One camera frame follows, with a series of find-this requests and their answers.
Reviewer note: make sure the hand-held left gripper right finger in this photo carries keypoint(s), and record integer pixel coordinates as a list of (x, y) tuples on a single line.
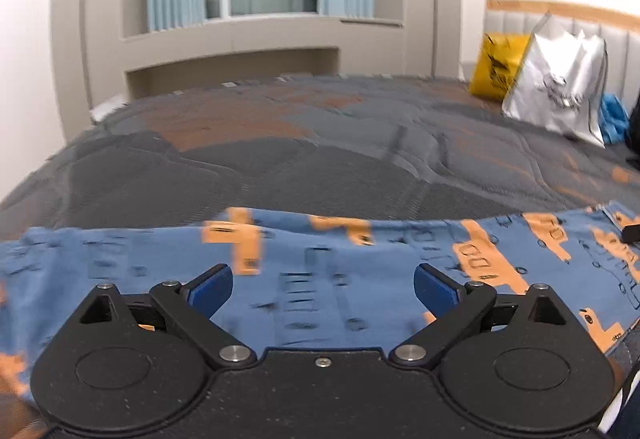
[(434, 290)]

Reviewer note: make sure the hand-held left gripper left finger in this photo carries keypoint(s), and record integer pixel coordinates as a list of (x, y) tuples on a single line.
[(216, 291)]

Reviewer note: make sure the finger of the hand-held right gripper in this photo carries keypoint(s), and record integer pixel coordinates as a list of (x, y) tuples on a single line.
[(632, 233)]

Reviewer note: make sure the blue orange printed pants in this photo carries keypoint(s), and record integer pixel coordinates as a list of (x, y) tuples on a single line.
[(325, 239)]

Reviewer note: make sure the black object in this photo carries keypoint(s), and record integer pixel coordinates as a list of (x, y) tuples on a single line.
[(634, 129)]

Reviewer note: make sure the blue cloth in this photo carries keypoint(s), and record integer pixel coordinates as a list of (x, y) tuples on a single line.
[(614, 116)]

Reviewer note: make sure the silver white shopping bag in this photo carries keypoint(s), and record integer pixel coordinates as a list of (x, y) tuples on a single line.
[(555, 84)]

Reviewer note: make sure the grey orange quilted mattress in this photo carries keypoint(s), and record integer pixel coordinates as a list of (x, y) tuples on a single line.
[(320, 154)]

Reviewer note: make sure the white box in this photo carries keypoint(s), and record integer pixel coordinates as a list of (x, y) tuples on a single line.
[(107, 108)]

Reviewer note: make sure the yellow plastic bag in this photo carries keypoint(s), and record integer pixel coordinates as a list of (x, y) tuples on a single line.
[(495, 69)]

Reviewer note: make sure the grey padded wooden headboard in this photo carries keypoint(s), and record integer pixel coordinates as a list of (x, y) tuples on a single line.
[(575, 21)]

